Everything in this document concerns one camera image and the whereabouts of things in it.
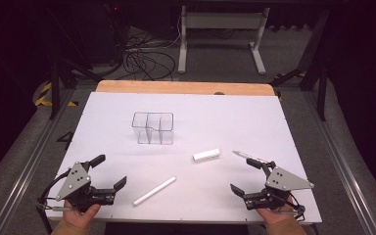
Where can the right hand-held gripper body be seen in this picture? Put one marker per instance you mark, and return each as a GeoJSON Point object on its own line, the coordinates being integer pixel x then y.
{"type": "Point", "coordinates": [282, 182]}

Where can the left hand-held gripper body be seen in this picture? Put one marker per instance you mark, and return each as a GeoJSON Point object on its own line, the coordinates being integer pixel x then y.
{"type": "Point", "coordinates": [75, 182]}

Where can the clear pen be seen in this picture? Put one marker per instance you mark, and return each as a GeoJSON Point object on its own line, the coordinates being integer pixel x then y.
{"type": "Point", "coordinates": [241, 154]}

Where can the long white pen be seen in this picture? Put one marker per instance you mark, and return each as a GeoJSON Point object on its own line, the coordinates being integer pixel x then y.
{"type": "Point", "coordinates": [155, 191]}

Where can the clear plastic desk organizer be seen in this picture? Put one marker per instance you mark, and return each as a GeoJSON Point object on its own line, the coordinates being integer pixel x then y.
{"type": "Point", "coordinates": [153, 129]}

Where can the person's left hand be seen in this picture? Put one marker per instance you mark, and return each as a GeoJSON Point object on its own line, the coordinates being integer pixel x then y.
{"type": "Point", "coordinates": [80, 213]}

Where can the person's right hand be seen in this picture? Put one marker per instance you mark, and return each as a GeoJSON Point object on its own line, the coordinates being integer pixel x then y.
{"type": "Point", "coordinates": [274, 216]}

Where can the white eraser block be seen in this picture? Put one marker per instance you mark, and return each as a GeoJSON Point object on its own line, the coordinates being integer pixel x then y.
{"type": "Point", "coordinates": [206, 155]}

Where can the white board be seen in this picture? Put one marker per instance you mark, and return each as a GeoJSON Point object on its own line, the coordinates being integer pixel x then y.
{"type": "Point", "coordinates": [225, 124]}

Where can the black metal stand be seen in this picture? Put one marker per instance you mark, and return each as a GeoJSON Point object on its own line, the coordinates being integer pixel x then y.
{"type": "Point", "coordinates": [321, 94]}
{"type": "Point", "coordinates": [55, 94]}

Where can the yellow black hazard tape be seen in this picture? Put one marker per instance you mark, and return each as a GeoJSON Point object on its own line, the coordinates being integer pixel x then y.
{"type": "Point", "coordinates": [42, 98]}

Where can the wooden table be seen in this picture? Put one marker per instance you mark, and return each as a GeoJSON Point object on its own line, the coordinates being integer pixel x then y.
{"type": "Point", "coordinates": [182, 87]}

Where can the white metal stand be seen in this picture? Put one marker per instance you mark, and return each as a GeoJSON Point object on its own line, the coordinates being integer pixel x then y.
{"type": "Point", "coordinates": [222, 21]}

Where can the grey metal rail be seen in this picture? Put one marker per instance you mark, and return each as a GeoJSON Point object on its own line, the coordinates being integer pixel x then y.
{"type": "Point", "coordinates": [339, 166]}
{"type": "Point", "coordinates": [29, 166]}

